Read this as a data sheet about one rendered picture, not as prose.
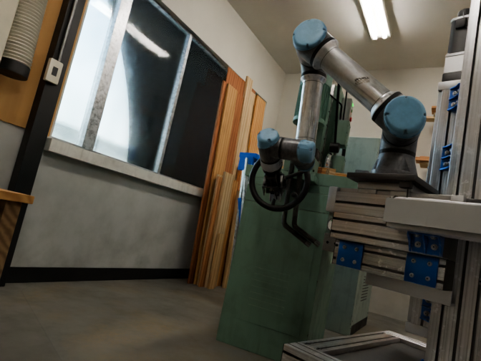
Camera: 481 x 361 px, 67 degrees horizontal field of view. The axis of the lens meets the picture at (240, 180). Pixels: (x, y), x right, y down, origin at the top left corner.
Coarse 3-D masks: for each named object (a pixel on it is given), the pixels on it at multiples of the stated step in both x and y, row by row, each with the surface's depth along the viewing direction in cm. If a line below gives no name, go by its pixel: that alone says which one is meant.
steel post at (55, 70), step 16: (64, 0) 210; (80, 0) 213; (64, 16) 206; (80, 16) 214; (64, 32) 207; (64, 48) 208; (48, 64) 200; (64, 64) 209; (48, 80) 199; (48, 96) 203; (32, 112) 200; (48, 112) 204; (32, 128) 198; (48, 128) 205; (32, 144) 198; (16, 160) 198; (32, 160) 199; (16, 176) 194; (32, 176) 200; (16, 224) 196; (16, 240) 197
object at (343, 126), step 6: (342, 120) 211; (348, 120) 210; (342, 126) 210; (348, 126) 209; (342, 132) 210; (348, 132) 211; (336, 138) 210; (342, 138) 209; (348, 138) 214; (342, 144) 208
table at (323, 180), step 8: (248, 168) 190; (248, 176) 193; (256, 176) 188; (296, 176) 170; (312, 176) 167; (320, 176) 175; (328, 176) 174; (336, 176) 172; (312, 184) 176; (320, 184) 175; (328, 184) 173; (336, 184) 172; (344, 184) 170; (352, 184) 169
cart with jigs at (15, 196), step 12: (0, 192) 99; (12, 192) 102; (0, 204) 104; (12, 204) 104; (0, 216) 102; (12, 216) 104; (0, 228) 102; (12, 228) 105; (0, 240) 102; (0, 252) 103; (0, 264) 103; (0, 276) 103
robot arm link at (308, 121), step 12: (312, 72) 133; (324, 72) 134; (312, 84) 133; (312, 96) 132; (300, 108) 135; (312, 108) 132; (300, 120) 133; (312, 120) 131; (300, 132) 132; (312, 132) 131; (300, 168) 131
